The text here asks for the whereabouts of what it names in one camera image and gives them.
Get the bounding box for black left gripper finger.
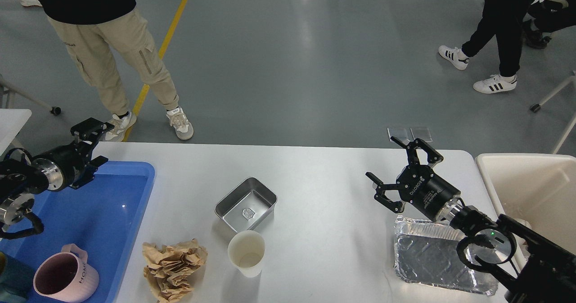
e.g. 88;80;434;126
70;117;114;147
88;155;109;176

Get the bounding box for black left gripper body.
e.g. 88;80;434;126
31;144;95;191

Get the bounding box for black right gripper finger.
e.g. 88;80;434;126
365;172;405;213
390;136;444;170

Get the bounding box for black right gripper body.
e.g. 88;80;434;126
397;165;461;222

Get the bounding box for pink ribbed mug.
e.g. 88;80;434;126
33;244;99;303

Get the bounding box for stainless steel rectangular container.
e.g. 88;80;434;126
215;176;278;234

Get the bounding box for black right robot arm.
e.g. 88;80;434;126
366;136;576;303

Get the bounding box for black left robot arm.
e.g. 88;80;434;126
0;117;114;240

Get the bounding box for blue plastic tray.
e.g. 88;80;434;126
0;161;156;303

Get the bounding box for aluminium foil tray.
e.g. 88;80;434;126
394;215;498;296

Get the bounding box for white side table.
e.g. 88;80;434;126
0;109;32;154

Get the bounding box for beige plastic bin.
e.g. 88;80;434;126
476;153;576;253

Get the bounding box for person in black sweater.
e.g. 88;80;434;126
38;0;194;141

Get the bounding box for teal object at corner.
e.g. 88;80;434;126
0;252;35;303

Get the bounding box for crumpled brown paper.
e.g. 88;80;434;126
142;239;208;303

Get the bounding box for white paper cup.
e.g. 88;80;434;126
228;231;266;278

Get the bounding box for person in black trousers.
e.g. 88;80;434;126
438;0;535;94

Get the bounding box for seated person dark shoes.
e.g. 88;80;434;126
522;0;576;49

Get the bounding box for white chair frame right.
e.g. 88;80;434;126
530;71;576;155

